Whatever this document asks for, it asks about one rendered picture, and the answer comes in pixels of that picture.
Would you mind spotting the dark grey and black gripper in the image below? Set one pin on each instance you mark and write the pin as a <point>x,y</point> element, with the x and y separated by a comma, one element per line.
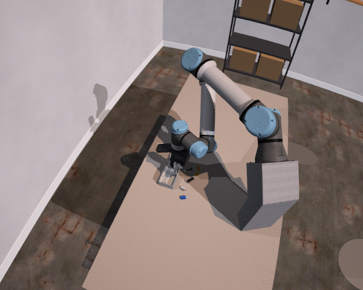
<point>181,155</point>

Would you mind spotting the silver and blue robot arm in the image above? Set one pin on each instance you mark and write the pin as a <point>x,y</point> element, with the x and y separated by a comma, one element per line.
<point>257,118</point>

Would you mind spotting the grey rack of bins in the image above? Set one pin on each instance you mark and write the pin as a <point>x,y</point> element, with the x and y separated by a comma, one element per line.
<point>169,176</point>

